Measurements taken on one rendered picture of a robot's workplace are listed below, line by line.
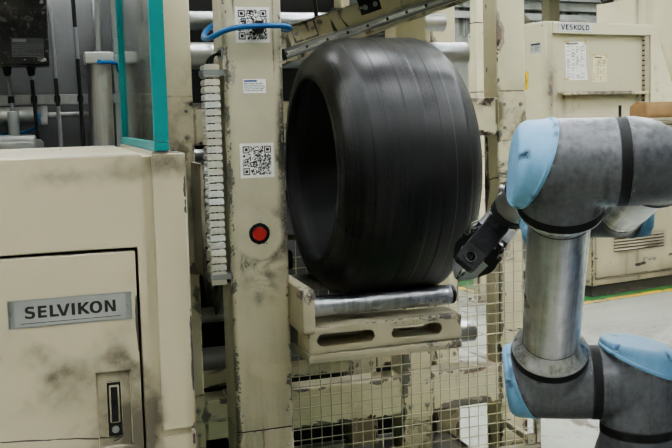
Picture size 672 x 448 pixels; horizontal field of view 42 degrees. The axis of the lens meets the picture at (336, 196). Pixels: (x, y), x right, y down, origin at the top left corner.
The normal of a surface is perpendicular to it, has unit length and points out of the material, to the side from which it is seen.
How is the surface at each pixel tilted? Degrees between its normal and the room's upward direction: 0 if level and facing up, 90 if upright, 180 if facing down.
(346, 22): 90
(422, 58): 37
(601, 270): 90
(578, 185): 116
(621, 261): 90
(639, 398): 92
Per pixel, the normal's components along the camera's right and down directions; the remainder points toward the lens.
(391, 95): 0.25, -0.47
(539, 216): -0.67, 0.51
